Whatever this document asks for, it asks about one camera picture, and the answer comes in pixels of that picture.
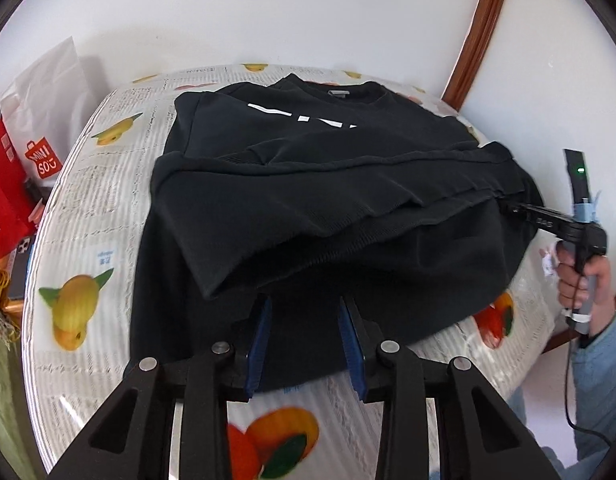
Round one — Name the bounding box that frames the fruit print tablecloth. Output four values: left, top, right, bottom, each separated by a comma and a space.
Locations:
20, 62, 564, 480

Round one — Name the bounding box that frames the white paper bag red label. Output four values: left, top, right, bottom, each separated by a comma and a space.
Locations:
0, 35, 109, 186

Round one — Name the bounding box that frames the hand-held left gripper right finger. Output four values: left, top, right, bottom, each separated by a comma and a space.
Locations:
338, 296, 564, 480

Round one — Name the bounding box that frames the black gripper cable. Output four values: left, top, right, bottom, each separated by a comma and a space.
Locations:
564, 345, 614, 444

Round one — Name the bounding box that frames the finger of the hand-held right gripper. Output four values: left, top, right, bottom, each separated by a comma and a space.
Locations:
499, 199, 575, 242

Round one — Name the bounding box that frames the black smartphone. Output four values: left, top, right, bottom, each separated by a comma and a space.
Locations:
8, 235, 36, 302

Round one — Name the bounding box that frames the brown wooden door frame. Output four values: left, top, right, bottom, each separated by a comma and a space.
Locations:
440, 0, 514, 111

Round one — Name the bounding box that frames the brown wooden baseboard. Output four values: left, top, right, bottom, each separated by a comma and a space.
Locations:
540, 300, 616, 356

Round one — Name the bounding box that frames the pale green cloth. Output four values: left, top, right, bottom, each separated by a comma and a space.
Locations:
0, 310, 44, 476

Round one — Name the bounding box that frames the person's right forearm blue sleeve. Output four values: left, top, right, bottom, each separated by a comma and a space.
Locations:
570, 310, 616, 461

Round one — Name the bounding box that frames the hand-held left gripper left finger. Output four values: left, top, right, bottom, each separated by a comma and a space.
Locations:
48, 294, 274, 480

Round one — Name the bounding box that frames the person's right hand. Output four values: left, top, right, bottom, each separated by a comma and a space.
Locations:
553, 245, 616, 339

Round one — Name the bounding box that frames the black sweatshirt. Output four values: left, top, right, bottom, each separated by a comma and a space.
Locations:
129, 73, 545, 393

